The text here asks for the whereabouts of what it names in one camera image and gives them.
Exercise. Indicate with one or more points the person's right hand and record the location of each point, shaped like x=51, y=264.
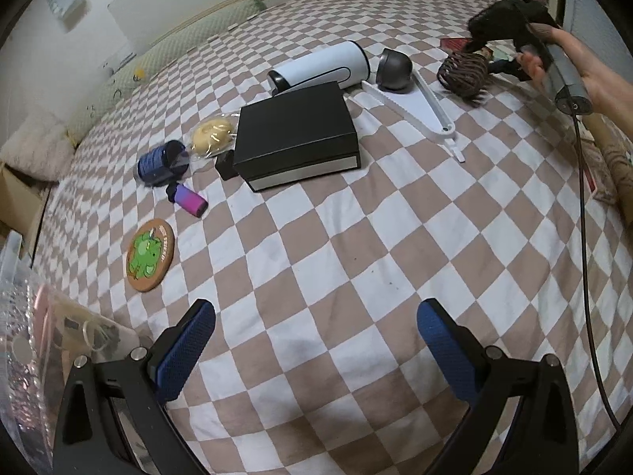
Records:
x=608, y=84

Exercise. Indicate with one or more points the green bolster pillow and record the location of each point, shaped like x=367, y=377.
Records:
x=163, y=52

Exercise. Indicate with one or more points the white headboard panel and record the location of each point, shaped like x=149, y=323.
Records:
x=173, y=10

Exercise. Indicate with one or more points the small black block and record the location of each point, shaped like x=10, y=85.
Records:
x=227, y=167

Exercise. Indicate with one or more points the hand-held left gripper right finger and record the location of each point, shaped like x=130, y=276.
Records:
x=447, y=351

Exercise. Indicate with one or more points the clear plastic storage box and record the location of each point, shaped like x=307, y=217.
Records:
x=20, y=307

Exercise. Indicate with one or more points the purple pink lighter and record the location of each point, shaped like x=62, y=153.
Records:
x=190, y=200

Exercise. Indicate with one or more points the white cylinder speaker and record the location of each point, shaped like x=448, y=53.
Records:
x=326, y=64

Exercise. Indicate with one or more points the wooden shelf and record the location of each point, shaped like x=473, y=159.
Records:
x=15, y=203

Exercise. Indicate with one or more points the fluffy white pillow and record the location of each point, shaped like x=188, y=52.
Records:
x=34, y=146

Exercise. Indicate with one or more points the green dinosaur coaster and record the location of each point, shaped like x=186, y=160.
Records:
x=148, y=257

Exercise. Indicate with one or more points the black flat box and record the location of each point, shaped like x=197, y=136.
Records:
x=296, y=128

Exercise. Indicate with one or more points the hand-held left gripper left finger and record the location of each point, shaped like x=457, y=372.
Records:
x=183, y=351

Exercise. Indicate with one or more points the grey dome cap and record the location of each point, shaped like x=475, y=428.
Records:
x=394, y=69

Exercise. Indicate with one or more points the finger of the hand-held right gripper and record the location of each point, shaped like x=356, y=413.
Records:
x=509, y=65
x=494, y=22

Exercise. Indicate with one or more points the white plastic tool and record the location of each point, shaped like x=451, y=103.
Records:
x=420, y=109

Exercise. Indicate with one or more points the white wall socket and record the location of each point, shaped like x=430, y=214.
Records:
x=118, y=62

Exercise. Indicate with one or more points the small red box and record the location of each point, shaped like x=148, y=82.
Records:
x=455, y=44

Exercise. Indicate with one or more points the hanging white bag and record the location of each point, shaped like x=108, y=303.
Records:
x=67, y=5

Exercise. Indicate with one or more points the white ribbed wardrobe door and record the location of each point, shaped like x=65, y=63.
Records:
x=593, y=10

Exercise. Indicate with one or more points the yellow sponge in clear bag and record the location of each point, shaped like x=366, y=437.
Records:
x=212, y=133

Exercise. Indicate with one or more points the dark blue jar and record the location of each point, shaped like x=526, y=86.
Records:
x=158, y=166

